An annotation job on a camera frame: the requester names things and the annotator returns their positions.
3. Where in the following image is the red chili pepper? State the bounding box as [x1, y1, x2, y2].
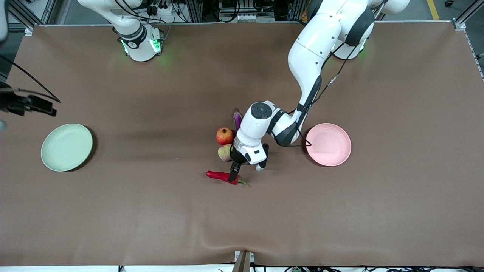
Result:
[206, 170, 250, 187]

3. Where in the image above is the green pink peach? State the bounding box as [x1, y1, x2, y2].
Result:
[217, 144, 233, 162]

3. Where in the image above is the red pomegranate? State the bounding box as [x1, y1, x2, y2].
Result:
[216, 127, 236, 146]

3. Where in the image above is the purple eggplant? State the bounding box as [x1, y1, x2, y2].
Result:
[233, 107, 244, 131]

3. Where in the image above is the light green plate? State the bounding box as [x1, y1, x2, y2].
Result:
[41, 124, 93, 172]

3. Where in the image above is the pink plate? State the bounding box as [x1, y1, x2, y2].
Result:
[305, 123, 352, 167]

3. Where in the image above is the brown table mat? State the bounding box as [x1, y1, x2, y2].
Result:
[0, 21, 484, 267]

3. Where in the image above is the white power strip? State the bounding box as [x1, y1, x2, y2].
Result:
[149, 3, 179, 17]

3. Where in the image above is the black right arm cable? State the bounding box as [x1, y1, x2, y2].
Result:
[0, 55, 62, 104]

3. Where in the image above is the aluminium frame profile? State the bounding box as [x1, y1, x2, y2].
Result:
[452, 0, 484, 31]
[7, 0, 51, 32]

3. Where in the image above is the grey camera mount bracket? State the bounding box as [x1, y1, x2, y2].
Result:
[234, 250, 255, 272]

